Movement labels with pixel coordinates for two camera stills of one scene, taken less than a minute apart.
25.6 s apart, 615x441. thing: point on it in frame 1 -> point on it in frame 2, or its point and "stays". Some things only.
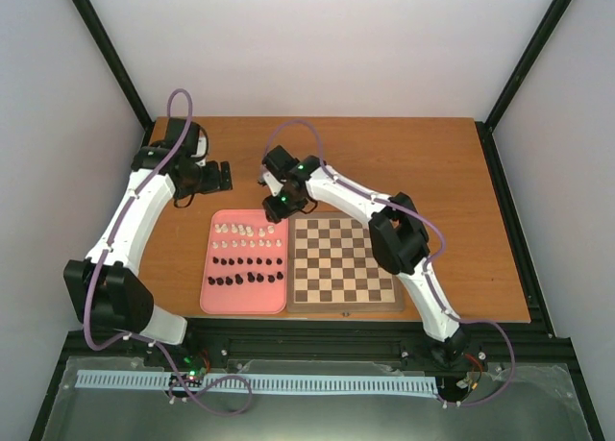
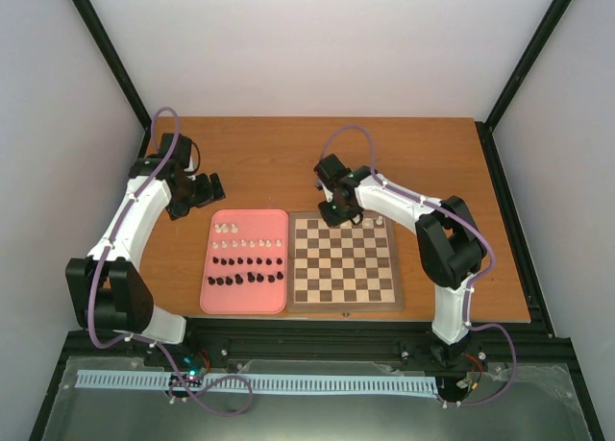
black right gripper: [275, 213] -> [332, 220]
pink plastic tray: [246, 263] stays
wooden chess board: [332, 267] stays
